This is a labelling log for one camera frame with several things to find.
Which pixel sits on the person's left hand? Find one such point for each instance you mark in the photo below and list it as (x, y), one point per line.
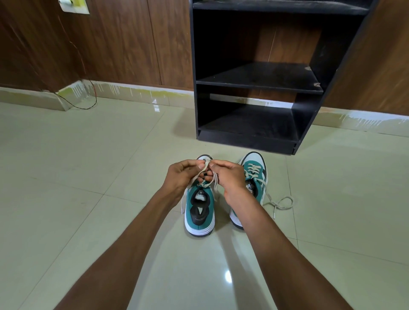
(179, 178)

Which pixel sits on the person's right hand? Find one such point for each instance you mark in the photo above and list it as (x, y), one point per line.
(230, 180)

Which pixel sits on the person's right fingers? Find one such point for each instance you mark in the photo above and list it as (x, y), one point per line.
(213, 174)

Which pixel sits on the person's left fingers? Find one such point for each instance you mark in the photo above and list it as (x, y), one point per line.
(195, 166)

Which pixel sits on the white shoelace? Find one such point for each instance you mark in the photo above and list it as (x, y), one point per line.
(281, 206)
(204, 184)

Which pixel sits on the person's left forearm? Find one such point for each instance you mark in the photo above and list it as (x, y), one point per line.
(127, 255)

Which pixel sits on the person's right forearm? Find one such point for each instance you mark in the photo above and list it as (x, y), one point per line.
(278, 252)

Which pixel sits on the teal and white sneaker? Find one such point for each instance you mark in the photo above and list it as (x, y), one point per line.
(200, 220)
(255, 166)

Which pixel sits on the black wooden shelf unit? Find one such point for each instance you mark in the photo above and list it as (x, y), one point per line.
(255, 79)

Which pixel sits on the white wall socket plate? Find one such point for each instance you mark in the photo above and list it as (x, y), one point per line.
(75, 6)

